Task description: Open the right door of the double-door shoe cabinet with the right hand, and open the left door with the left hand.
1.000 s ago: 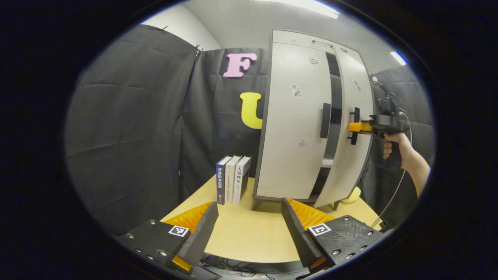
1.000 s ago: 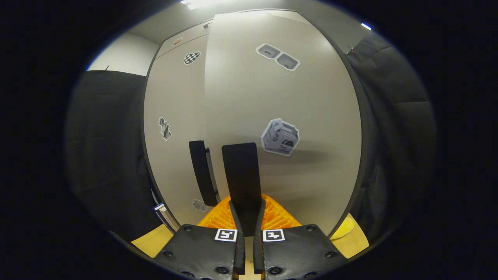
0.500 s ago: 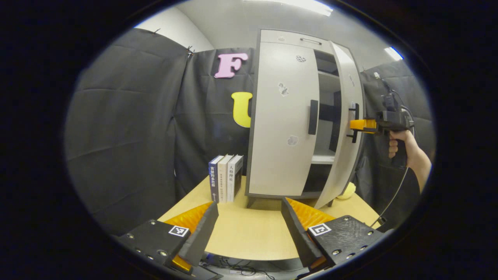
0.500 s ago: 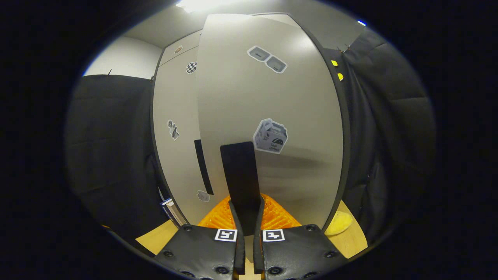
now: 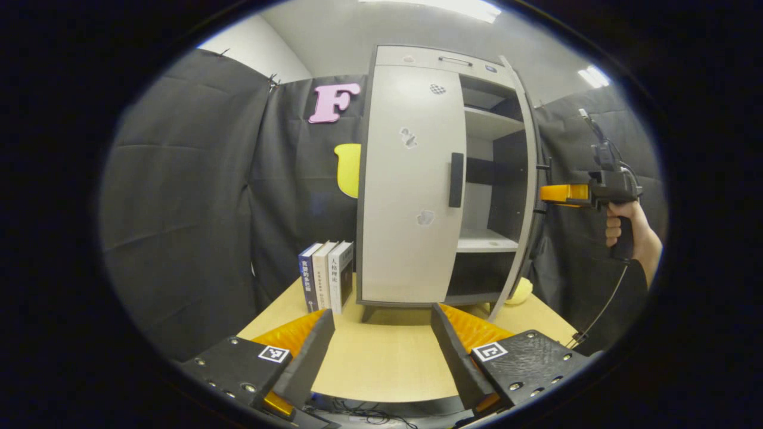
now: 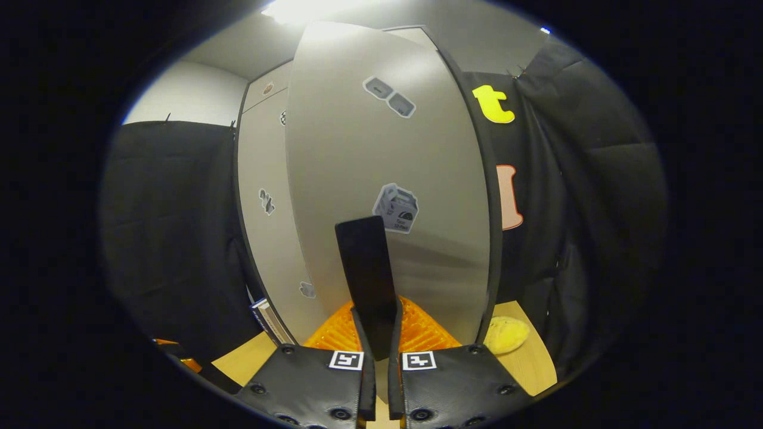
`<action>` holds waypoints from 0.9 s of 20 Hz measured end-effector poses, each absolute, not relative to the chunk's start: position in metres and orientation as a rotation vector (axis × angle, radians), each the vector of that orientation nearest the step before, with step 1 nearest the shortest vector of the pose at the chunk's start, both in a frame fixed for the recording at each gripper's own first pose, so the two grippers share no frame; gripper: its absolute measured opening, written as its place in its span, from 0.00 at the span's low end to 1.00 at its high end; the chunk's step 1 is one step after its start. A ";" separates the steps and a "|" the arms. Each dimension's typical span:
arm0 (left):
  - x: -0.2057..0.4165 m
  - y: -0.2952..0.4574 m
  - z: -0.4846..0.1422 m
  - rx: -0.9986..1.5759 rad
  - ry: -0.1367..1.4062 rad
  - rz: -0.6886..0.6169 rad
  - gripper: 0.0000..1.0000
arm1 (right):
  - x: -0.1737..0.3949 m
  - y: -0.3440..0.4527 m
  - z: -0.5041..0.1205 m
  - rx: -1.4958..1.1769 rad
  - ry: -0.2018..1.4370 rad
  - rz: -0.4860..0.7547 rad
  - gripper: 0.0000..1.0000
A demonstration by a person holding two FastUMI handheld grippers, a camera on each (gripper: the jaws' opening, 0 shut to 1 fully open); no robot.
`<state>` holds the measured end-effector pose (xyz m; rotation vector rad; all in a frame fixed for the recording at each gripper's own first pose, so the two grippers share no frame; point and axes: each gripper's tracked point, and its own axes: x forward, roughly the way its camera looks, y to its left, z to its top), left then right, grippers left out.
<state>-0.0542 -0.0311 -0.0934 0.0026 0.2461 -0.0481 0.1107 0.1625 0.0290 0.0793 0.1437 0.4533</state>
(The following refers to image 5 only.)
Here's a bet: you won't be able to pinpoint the blue book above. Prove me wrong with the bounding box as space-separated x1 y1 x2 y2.
298 243 323 314

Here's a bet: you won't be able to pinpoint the black and white book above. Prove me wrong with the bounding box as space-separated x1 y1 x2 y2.
327 240 355 315

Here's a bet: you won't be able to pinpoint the cabinet door with checkered sticker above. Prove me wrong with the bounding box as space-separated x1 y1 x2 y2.
361 64 467 303

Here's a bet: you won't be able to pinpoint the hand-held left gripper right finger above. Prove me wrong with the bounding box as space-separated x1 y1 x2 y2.
430 302 591 416

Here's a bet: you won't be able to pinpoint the yellow sponge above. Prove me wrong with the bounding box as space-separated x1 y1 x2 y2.
505 276 535 306

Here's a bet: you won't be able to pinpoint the small ceiling light panel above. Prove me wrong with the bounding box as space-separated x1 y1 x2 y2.
576 65 612 89

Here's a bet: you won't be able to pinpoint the grey double-door shoe cabinet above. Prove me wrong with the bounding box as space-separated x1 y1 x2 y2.
356 45 543 324

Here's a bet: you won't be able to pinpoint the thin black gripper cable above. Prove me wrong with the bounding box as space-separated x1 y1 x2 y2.
566 262 630 350

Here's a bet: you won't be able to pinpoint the black backdrop cloth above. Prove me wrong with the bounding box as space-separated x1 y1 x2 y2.
98 49 668 362

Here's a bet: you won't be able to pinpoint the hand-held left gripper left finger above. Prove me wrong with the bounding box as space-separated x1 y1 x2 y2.
178 309 336 421

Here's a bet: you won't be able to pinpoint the tangled black floor cables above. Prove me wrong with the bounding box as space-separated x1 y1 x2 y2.
303 398 419 429

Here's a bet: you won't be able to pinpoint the cabinet door with cube stickers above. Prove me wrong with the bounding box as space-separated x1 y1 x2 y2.
489 55 552 322

